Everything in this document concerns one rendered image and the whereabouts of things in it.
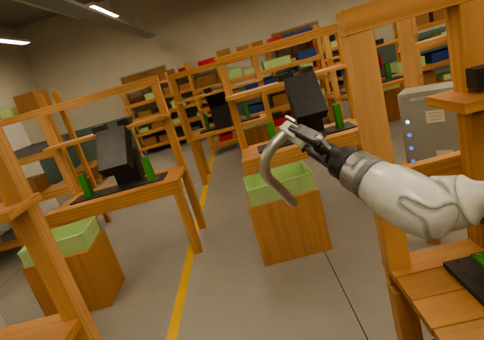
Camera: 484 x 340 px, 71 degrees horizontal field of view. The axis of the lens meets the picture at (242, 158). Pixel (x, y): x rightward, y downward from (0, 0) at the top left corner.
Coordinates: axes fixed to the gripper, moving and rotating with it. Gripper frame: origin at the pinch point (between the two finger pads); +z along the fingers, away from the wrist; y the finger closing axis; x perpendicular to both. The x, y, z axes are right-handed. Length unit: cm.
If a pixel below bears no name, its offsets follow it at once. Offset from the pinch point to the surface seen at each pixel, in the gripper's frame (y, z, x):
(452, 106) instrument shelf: -43, -1, -55
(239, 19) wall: -345, 882, -355
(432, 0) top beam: -14, 15, -72
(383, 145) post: -47, 10, -32
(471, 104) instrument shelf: -39, -8, -55
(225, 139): -411, 581, -57
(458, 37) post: -30, 8, -74
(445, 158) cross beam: -71, 1, -51
